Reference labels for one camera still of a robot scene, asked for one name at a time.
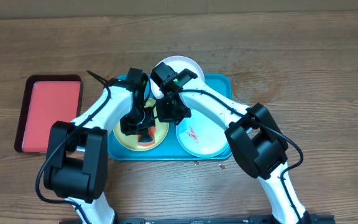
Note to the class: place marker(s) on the blue plastic tray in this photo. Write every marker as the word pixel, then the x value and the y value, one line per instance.
pixel 168 150

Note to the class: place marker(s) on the black tray with red liquid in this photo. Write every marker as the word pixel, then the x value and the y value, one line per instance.
pixel 47 99

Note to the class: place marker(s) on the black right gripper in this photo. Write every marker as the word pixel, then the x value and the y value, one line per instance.
pixel 167 117

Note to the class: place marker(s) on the white plate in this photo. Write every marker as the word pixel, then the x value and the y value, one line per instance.
pixel 177 63

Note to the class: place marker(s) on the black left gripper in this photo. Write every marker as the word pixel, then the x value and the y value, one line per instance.
pixel 127 129

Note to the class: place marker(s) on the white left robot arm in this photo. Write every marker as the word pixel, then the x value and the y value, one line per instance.
pixel 75 170

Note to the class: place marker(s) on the orange sponge with green pad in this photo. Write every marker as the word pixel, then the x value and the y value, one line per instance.
pixel 147 139

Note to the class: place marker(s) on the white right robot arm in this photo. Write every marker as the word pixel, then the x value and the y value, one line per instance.
pixel 257 144

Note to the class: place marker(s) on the light blue plate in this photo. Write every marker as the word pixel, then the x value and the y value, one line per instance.
pixel 201 137

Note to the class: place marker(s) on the yellow plate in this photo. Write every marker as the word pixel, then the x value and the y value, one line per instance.
pixel 131 142

